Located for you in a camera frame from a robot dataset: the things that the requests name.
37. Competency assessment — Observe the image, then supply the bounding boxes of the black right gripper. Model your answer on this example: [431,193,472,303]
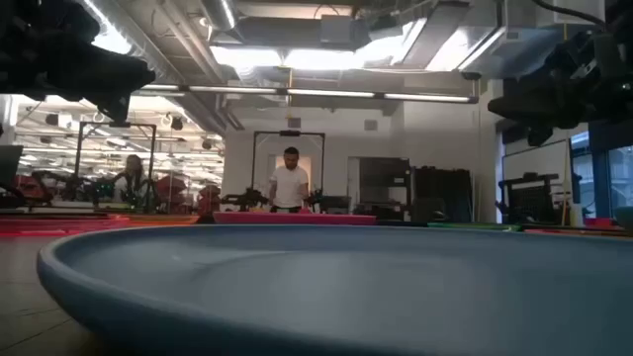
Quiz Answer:
[487,30,633,148]

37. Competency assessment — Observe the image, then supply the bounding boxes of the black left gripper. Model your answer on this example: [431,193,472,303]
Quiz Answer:
[0,43,157,125]

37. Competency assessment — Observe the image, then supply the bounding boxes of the green plastic plate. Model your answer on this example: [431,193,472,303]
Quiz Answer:
[427,222,523,232]

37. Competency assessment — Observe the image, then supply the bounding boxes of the red plastic plate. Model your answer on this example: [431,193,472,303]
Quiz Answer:
[0,215,133,237]

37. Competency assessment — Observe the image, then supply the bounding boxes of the blue plastic plate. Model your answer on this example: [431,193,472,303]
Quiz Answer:
[37,224,633,356]

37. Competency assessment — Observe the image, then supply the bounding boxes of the black wheeled cart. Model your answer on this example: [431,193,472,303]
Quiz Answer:
[497,172,564,224]

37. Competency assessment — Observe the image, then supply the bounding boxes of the person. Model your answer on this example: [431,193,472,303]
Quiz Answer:
[268,146,312,215]
[112,153,150,205]

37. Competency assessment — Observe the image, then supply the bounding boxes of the red chair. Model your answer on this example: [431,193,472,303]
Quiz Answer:
[154,175,190,212]
[197,184,223,215]

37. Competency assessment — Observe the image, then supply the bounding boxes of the black upright panels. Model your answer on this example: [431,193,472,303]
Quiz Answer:
[411,166,474,223]

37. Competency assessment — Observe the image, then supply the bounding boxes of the dark computer monitor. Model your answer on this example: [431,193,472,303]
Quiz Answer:
[0,144,25,188]

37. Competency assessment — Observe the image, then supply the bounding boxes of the black shelf cabinet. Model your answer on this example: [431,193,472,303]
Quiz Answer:
[357,156,412,222]

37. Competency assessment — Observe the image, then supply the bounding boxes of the long ceiling light fixture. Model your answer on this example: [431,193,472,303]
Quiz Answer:
[133,83,480,105]

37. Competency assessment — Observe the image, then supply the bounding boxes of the grey ceiling air unit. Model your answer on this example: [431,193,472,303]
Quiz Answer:
[319,14,371,51]

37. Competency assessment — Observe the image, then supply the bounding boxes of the yellow hanging cord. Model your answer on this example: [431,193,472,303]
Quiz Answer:
[561,140,571,227]

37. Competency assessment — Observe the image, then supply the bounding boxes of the black gantry frame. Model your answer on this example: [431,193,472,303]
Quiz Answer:
[250,130,326,199]
[73,121,158,212]

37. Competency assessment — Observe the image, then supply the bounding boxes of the rectangular silver air duct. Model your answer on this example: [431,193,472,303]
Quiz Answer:
[400,0,570,81]

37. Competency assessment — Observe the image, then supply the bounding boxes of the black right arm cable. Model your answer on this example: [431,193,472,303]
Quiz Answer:
[530,0,609,28]

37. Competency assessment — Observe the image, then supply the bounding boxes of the round silver air duct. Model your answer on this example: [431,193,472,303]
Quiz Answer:
[199,0,239,32]

